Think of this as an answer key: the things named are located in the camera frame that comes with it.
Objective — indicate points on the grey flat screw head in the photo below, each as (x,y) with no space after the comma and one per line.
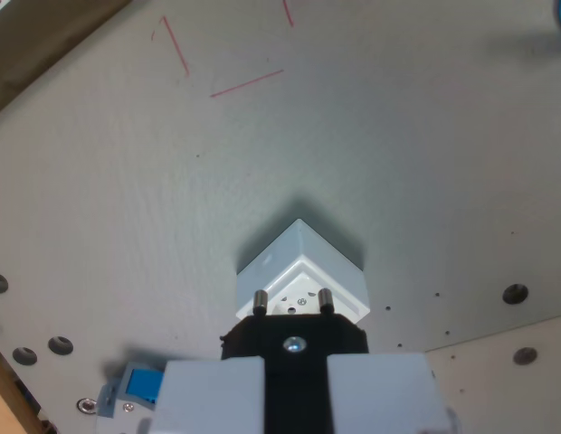
(525,355)

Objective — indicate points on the blue and grey plastic part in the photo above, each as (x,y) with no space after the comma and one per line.
(140,384)

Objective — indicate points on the white wall socket box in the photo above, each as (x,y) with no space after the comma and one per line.
(316,253)

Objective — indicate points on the silver screw with washer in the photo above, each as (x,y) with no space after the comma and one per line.
(86,405)

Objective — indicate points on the black plug with metal pins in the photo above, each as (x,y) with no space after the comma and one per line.
(303,330)

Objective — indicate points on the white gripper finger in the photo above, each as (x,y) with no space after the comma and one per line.
(208,398)
(380,393)

